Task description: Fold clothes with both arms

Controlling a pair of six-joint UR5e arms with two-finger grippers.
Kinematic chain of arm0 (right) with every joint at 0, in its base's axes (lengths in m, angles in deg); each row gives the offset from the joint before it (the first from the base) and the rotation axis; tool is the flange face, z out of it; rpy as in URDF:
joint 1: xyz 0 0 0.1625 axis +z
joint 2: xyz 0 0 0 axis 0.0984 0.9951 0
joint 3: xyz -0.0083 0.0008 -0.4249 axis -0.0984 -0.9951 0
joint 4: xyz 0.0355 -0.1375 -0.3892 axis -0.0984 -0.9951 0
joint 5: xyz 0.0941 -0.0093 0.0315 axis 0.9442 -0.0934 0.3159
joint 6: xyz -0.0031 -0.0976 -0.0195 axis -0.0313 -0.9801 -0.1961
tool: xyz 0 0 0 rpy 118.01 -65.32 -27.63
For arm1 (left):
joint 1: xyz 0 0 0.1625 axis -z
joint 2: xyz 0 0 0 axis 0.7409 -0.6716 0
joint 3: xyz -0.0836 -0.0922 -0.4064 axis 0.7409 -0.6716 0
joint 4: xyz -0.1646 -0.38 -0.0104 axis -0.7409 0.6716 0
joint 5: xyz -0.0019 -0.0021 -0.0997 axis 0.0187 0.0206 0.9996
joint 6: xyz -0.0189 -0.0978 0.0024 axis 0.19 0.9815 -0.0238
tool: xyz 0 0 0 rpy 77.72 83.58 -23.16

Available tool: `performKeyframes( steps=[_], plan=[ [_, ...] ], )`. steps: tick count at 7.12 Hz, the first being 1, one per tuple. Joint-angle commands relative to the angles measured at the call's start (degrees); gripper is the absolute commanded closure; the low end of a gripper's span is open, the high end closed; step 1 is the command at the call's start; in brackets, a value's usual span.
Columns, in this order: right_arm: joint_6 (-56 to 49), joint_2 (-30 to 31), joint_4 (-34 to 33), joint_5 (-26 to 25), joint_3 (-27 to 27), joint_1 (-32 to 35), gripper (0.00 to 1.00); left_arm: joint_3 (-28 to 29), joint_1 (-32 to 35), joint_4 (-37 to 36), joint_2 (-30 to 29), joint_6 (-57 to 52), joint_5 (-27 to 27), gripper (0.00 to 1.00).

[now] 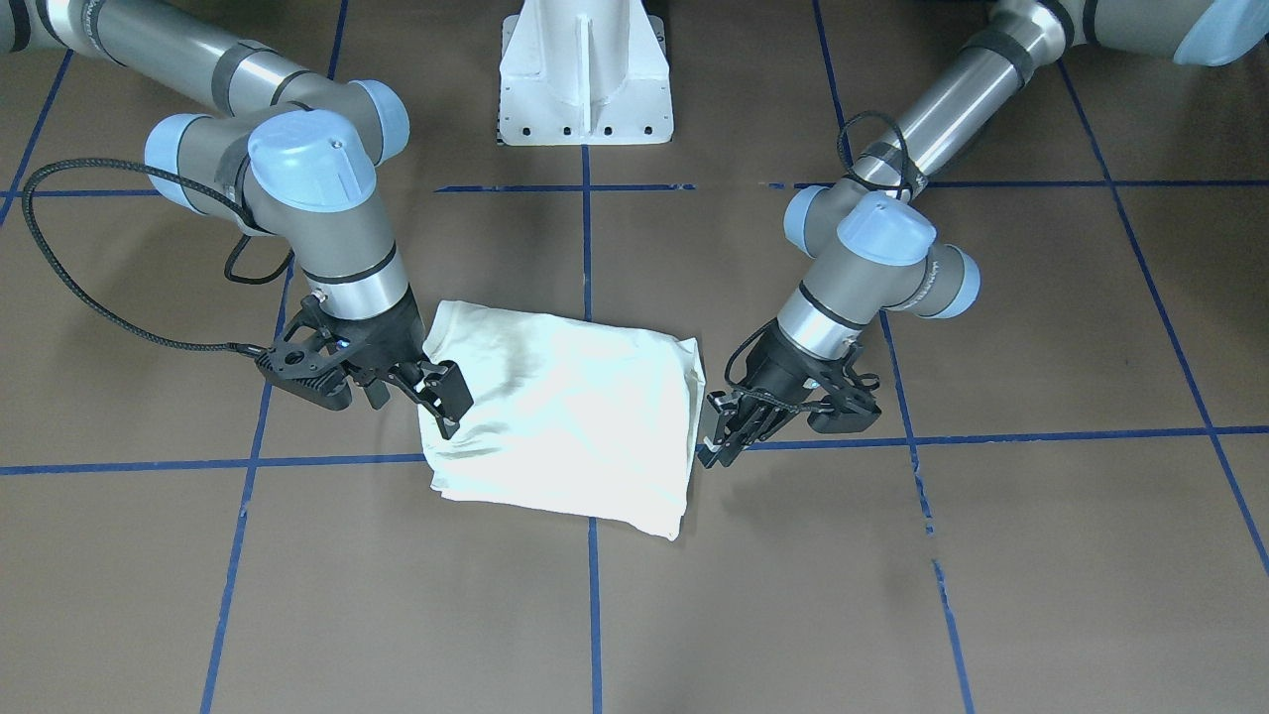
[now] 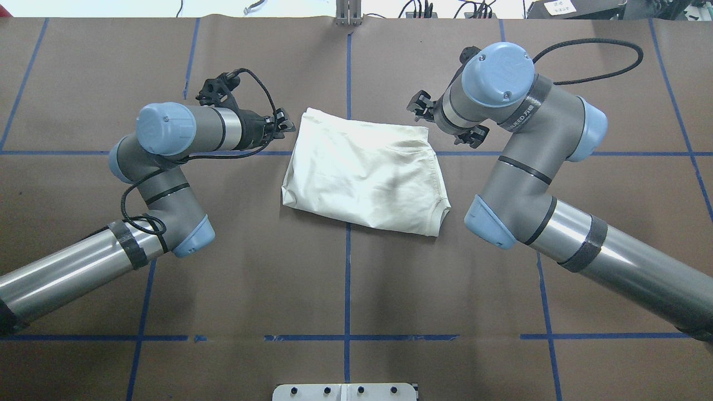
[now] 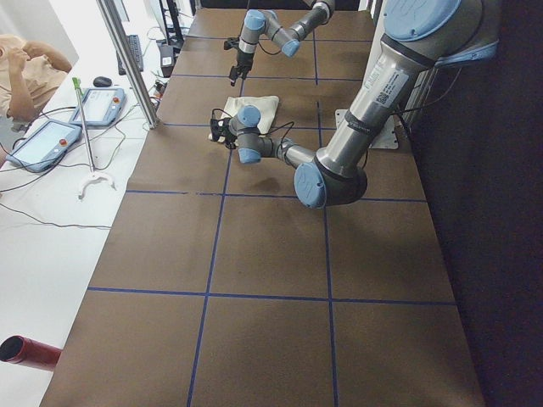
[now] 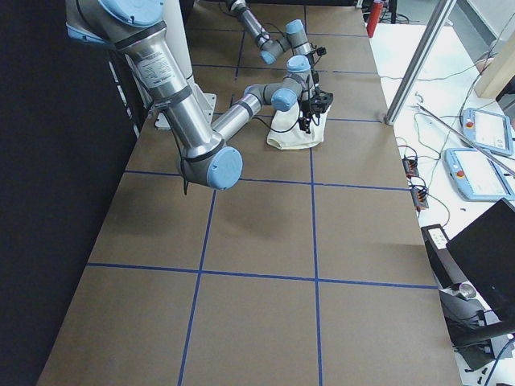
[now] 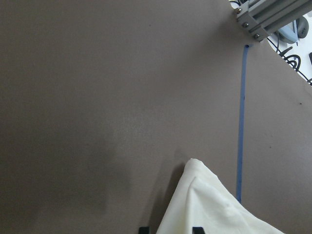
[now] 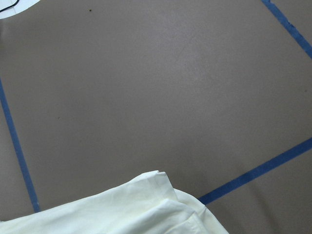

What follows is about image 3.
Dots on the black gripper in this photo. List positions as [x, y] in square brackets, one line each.
[229, 138]
[243, 59]

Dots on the cream long-sleeve cat shirt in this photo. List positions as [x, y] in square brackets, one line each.
[259, 111]

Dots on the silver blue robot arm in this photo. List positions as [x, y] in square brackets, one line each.
[418, 36]
[259, 23]

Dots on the black keyboard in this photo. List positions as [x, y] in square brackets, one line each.
[136, 51]

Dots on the far blue teach pendant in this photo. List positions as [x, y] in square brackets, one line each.
[102, 105]

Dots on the blue teach pendant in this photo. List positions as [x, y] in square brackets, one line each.
[102, 105]
[45, 147]

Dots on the black computer mouse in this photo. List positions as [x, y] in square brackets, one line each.
[102, 81]

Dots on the white reacher stick green tip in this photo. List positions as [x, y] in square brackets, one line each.
[95, 176]

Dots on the near blue teach pendant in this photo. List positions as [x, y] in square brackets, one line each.
[45, 147]

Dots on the seated person in beige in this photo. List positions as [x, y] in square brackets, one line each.
[31, 72]

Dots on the red cylinder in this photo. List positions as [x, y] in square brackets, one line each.
[18, 350]

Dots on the aluminium frame post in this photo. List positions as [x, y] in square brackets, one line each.
[118, 37]

